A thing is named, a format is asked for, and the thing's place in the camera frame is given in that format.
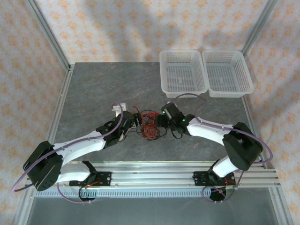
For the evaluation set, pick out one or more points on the aluminium frame leg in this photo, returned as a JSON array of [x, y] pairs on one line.
[[23, 208], [280, 206]]

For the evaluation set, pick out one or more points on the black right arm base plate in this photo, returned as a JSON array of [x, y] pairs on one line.
[[199, 178]]

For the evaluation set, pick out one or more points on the aluminium mounting rail beam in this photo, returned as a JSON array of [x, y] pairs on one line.
[[152, 175]]

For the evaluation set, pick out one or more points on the aluminium table side rail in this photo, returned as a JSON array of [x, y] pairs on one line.
[[62, 98], [249, 110]]

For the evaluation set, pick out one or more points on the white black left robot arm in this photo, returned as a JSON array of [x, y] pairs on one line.
[[77, 143]]

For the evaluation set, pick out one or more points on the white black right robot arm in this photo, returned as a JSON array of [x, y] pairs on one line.
[[206, 129]]

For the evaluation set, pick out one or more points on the grey metal lower panel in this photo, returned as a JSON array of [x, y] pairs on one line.
[[140, 211]]

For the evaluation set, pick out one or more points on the white perforated plastic basket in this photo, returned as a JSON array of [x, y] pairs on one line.
[[227, 70], [182, 70]]

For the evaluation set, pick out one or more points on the aluminium frame post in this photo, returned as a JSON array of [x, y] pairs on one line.
[[260, 23], [49, 35]]

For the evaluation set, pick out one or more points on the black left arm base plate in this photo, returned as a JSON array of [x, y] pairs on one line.
[[106, 179]]

